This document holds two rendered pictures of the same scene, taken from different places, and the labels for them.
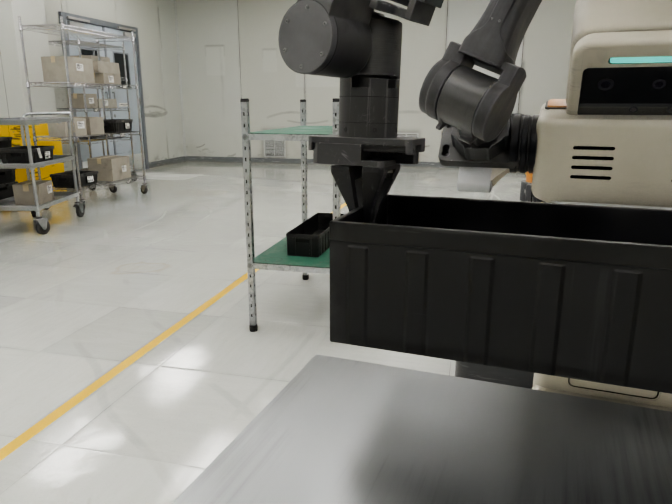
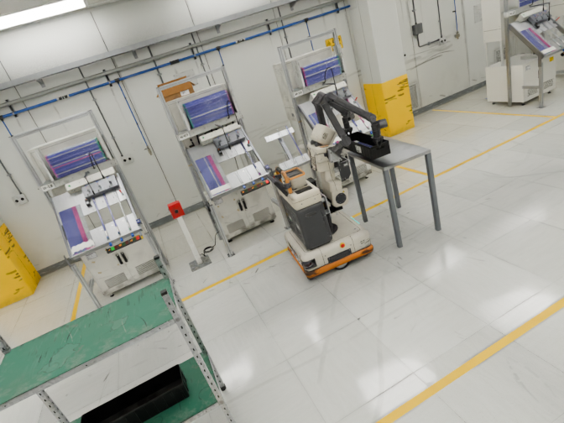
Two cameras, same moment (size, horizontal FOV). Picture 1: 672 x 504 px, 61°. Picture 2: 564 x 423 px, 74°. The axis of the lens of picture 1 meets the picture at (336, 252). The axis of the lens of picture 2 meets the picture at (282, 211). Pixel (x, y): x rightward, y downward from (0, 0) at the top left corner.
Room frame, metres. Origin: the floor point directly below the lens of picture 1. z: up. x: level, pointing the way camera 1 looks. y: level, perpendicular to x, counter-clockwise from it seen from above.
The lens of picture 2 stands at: (2.83, 2.05, 1.96)
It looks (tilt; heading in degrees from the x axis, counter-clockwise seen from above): 24 degrees down; 240
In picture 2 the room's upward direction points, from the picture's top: 18 degrees counter-clockwise
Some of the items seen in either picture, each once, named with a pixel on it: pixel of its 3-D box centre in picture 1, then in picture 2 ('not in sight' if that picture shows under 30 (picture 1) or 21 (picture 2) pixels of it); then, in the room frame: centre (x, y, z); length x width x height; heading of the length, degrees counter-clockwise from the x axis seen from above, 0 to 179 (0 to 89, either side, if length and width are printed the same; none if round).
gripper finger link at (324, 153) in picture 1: (357, 190); not in sight; (0.57, -0.02, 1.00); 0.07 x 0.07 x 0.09; 69
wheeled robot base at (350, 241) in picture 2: not in sight; (326, 241); (1.01, -0.50, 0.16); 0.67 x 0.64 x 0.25; 159
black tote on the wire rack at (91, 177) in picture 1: (75, 179); not in sight; (6.10, 2.77, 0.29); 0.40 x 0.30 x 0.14; 166
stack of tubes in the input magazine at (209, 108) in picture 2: not in sight; (208, 108); (1.03, -1.94, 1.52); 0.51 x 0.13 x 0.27; 166
